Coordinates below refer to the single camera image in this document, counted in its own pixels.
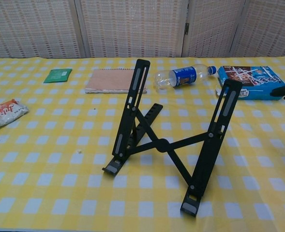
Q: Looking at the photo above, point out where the yellow white checked tablecloth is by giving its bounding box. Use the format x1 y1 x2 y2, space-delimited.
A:
0 56 285 232

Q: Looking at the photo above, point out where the blue snack box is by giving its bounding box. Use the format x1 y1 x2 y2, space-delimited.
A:
215 65 285 101

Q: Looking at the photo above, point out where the clear bottle with blue label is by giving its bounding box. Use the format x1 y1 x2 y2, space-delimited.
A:
154 64 217 90

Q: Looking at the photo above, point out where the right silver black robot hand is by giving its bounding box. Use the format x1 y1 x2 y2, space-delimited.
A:
270 84 285 102

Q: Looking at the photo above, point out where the black folding laptop stand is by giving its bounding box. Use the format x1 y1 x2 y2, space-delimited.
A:
102 58 243 218

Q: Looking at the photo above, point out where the woven folding screen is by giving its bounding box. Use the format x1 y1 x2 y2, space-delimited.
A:
0 0 285 60

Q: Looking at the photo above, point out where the orange white snack bag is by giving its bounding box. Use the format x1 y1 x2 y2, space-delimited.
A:
0 98 29 130

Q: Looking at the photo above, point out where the green flat packet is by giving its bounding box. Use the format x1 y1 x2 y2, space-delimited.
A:
43 68 73 84

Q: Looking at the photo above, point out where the brown spiral notebook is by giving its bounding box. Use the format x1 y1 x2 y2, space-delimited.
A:
84 69 148 94

